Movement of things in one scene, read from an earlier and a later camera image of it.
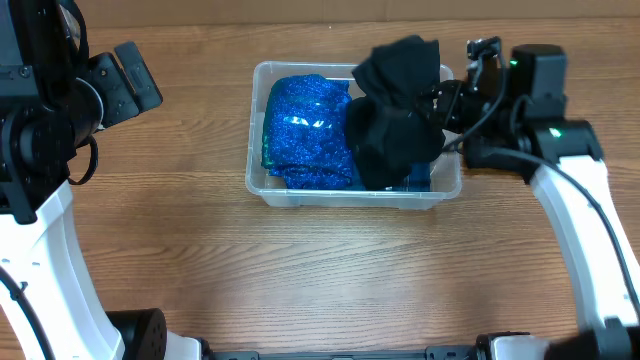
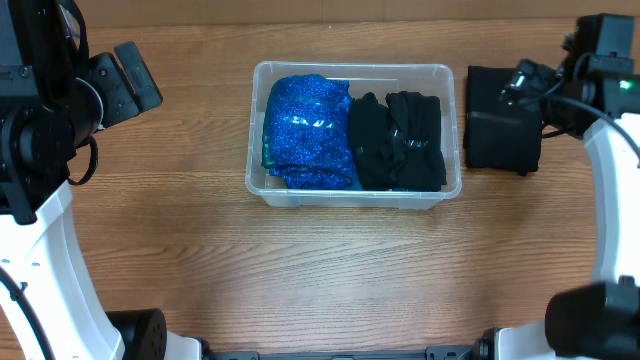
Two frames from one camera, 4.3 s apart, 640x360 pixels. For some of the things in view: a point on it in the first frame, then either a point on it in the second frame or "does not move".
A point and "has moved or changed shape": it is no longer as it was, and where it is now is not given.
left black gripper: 107,74 does not move
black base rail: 431,353 does not move
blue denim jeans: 418,179 → 403,189
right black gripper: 445,103 → 528,81
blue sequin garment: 307,139 does not move
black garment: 384,126 has moved or changed shape
